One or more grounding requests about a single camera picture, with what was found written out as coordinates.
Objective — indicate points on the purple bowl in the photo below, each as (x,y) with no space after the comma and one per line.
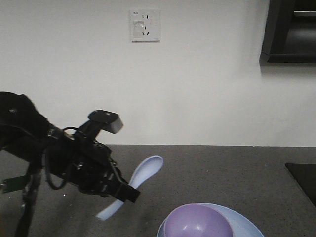
(196,220)

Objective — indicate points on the white wall socket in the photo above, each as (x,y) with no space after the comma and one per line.
(145,25)

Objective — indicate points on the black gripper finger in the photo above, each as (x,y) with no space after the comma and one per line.
(120,189)

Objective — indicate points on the green circuit board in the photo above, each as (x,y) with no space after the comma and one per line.
(13,184)

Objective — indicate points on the light blue spoon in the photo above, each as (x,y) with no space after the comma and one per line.
(145,170)

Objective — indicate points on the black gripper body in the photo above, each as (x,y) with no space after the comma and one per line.
(85,163)

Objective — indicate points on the light blue plate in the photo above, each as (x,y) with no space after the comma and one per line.
(241,226)

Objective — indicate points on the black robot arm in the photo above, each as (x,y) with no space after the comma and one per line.
(24,132)

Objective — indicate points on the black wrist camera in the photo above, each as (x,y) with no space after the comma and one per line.
(100,120)

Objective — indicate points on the black induction cooktop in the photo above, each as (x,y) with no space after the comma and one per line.
(305,175)

